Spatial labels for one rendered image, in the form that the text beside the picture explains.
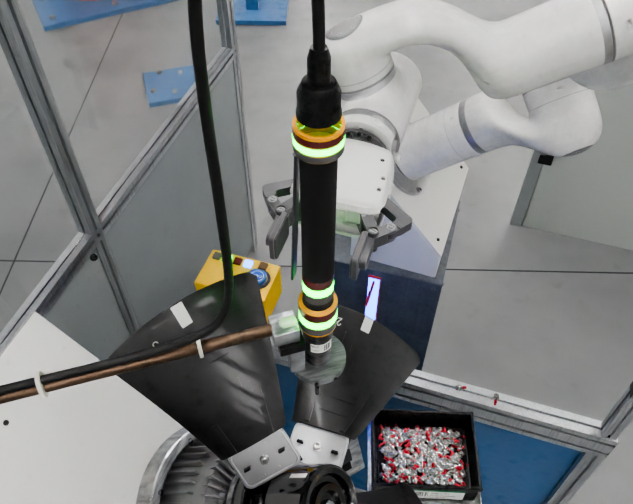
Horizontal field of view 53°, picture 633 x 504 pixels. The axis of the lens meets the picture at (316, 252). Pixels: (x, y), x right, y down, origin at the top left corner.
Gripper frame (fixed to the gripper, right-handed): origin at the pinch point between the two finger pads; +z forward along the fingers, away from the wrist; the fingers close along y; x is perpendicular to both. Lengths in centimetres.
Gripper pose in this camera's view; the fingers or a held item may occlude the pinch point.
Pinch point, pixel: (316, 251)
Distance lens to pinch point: 63.8
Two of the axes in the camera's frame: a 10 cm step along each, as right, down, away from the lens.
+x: 0.0, -6.5, -7.6
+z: -3.1, 7.2, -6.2
